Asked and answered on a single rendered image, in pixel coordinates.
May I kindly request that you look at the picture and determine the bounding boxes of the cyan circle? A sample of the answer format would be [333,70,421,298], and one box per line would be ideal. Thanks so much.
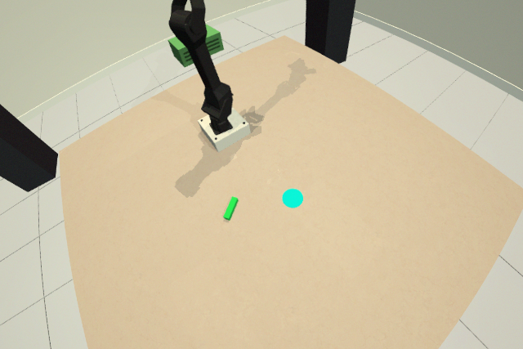
[283,189,303,208]

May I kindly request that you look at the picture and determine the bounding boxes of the green rectangular post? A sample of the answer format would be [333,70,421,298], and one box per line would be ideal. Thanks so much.
[223,196,238,221]

